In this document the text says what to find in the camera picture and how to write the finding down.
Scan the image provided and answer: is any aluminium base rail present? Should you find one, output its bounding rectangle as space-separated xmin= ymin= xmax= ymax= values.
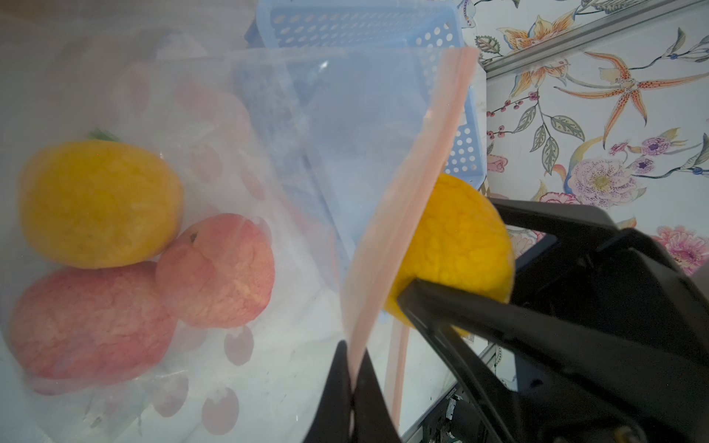
xmin=399 ymin=335 xmax=498 ymax=442

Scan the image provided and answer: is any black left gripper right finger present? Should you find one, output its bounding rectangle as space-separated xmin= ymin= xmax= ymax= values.
xmin=352 ymin=352 xmax=402 ymax=443

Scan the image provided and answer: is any light blue perforated basket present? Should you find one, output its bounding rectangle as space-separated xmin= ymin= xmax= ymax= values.
xmin=233 ymin=1 xmax=463 ymax=260

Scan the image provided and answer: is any yellow red peach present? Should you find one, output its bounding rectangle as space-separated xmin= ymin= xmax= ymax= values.
xmin=17 ymin=138 xmax=184 ymax=269
xmin=384 ymin=174 xmax=515 ymax=327

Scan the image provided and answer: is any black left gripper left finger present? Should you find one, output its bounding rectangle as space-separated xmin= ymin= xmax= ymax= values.
xmin=303 ymin=341 xmax=352 ymax=443

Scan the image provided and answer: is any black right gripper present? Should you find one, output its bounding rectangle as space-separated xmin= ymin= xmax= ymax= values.
xmin=398 ymin=199 xmax=708 ymax=442

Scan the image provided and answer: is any clear pink bag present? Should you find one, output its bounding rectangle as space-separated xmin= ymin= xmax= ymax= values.
xmin=1 ymin=29 xmax=476 ymax=442

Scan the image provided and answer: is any pink peach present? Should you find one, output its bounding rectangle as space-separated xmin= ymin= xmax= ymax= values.
xmin=7 ymin=261 xmax=177 ymax=388

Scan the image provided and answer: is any aluminium right corner post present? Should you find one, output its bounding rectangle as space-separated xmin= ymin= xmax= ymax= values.
xmin=483 ymin=1 xmax=708 ymax=79

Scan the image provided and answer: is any yellow red peach front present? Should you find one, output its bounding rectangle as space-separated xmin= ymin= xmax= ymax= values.
xmin=384 ymin=174 xmax=515 ymax=327

